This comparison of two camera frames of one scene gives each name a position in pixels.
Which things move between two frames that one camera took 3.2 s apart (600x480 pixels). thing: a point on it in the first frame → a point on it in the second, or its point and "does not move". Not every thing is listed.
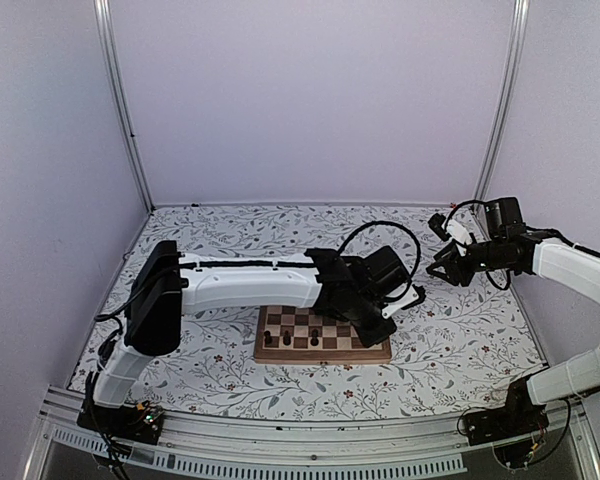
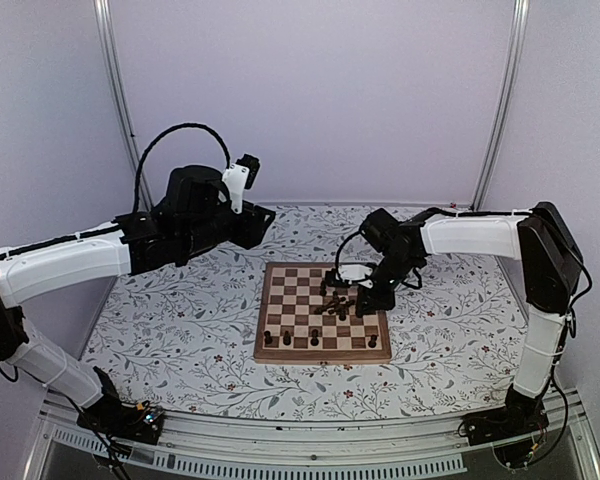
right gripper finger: (458, 269) → (366, 305)
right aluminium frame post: (506, 103) does not move
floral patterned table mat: (455, 351) does not move
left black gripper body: (366, 312) → (205, 234)
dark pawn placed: (314, 341) does not move
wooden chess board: (301, 336) does not move
